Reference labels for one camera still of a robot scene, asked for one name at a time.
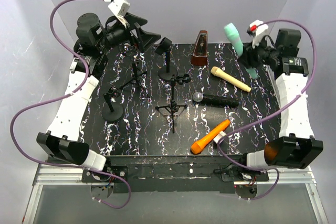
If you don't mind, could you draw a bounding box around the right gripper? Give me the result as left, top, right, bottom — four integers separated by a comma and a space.
236, 35, 278, 70

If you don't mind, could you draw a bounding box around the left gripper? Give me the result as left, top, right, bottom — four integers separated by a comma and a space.
97, 13, 161, 53

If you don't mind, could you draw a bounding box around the round-base stand for cream mic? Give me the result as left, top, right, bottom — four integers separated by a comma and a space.
155, 37, 177, 81

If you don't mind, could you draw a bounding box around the green microphone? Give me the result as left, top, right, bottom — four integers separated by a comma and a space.
224, 23, 258, 79

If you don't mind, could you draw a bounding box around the tripod shock-mount mic stand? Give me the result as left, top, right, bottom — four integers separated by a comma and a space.
116, 42, 150, 98

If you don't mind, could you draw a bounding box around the cream microphone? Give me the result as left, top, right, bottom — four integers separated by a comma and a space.
211, 67, 251, 92

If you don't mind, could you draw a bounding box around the black silver-mesh microphone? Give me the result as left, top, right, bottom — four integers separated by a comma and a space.
192, 92, 240, 108

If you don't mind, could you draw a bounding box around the tripod stand for green mic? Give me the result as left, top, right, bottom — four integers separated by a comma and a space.
155, 74, 191, 134

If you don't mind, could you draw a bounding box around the short round-base mic stand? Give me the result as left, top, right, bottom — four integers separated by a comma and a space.
102, 87, 124, 123

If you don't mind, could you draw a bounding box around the orange microphone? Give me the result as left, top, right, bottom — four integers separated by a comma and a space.
191, 120, 230, 154

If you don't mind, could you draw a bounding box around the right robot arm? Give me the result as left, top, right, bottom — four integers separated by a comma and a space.
237, 28, 323, 181

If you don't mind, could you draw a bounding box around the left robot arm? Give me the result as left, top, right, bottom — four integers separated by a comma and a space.
36, 13, 161, 182

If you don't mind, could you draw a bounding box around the brown metronome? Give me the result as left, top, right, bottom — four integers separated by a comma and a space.
191, 30, 208, 67

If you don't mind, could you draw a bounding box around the small white blue box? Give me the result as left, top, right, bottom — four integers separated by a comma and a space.
213, 131, 226, 144

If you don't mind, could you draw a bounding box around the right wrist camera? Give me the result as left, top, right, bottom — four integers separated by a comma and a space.
247, 19, 269, 48

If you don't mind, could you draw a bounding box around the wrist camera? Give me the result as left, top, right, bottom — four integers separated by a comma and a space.
247, 19, 269, 48
108, 0, 130, 28

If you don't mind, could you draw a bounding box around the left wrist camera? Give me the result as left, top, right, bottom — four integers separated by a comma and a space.
108, 0, 130, 28

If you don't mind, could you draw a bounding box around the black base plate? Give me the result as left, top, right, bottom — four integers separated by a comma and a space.
81, 155, 278, 197

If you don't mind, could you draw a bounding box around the aluminium rail frame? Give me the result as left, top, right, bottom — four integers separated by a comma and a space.
22, 41, 329, 224

